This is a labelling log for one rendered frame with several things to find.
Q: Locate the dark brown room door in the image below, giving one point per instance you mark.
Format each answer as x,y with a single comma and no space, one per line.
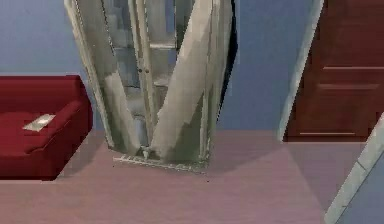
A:
343,83

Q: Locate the pale flat book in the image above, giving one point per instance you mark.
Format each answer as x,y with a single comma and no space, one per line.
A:
39,122

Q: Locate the red sofa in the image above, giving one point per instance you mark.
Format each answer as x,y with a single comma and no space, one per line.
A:
50,146

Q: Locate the white glass display cabinet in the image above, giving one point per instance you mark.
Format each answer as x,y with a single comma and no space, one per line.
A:
173,100

